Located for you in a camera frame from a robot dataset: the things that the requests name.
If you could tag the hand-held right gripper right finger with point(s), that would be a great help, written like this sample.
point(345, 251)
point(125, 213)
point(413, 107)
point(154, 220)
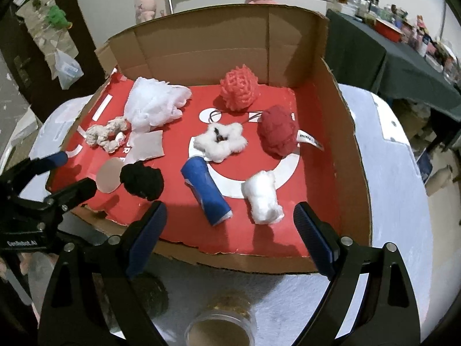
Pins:
point(313, 238)

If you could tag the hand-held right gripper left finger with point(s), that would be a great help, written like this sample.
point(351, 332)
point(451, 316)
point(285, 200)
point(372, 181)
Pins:
point(147, 238)

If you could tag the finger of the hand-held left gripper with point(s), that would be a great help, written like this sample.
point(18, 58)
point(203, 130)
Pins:
point(77, 191)
point(54, 160)

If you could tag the tan round pad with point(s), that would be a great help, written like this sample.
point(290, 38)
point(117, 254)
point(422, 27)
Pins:
point(108, 174)

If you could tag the beige knit scrunchie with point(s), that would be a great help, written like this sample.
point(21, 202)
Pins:
point(104, 133)

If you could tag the black fuzzy ball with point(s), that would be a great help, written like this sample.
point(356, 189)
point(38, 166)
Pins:
point(142, 180)

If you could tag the white towel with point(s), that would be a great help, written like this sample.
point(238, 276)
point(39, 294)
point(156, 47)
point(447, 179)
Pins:
point(263, 198)

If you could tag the blue towel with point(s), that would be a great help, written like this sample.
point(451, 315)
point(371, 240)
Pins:
point(205, 191)

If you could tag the red knit ball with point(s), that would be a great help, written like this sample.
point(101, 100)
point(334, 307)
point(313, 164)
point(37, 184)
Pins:
point(279, 131)

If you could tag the white mesh bath pouf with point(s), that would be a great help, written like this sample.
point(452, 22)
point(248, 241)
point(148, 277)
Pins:
point(155, 104)

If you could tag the white fluffy star clip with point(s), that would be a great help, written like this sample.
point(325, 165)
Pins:
point(221, 142)

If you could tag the coral mesh bath pouf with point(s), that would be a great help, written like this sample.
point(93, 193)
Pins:
point(239, 88)

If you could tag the cardboard box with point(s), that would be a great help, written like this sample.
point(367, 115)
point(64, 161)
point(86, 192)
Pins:
point(216, 43)

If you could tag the large glass jar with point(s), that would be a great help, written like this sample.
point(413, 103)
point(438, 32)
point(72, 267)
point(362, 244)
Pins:
point(153, 293)

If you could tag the clear plastic bag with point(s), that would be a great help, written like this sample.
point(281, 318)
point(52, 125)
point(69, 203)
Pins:
point(68, 70)

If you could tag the dark wooden door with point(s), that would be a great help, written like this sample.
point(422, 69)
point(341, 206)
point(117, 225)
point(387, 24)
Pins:
point(21, 61)

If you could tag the small plastic jar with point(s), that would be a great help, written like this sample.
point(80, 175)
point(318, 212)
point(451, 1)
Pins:
point(219, 328)

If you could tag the hanging fabric organizer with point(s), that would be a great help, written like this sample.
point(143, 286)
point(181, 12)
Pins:
point(43, 32)

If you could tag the blue box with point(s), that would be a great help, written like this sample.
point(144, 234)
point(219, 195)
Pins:
point(425, 167)

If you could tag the beige bottle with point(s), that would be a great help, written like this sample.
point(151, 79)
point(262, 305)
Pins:
point(441, 182)

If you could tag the green plush toy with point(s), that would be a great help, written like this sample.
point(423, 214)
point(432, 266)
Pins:
point(59, 16)

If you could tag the light pink plush toy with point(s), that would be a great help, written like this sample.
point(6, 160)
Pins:
point(146, 5)

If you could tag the table with green cloth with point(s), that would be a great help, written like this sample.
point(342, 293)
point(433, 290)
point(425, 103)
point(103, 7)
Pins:
point(360, 54)

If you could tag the red container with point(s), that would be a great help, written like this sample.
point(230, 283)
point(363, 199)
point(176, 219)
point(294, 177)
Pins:
point(389, 29)

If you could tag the group of cosmetic bottles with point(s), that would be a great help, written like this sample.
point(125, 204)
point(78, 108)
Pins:
point(428, 39)

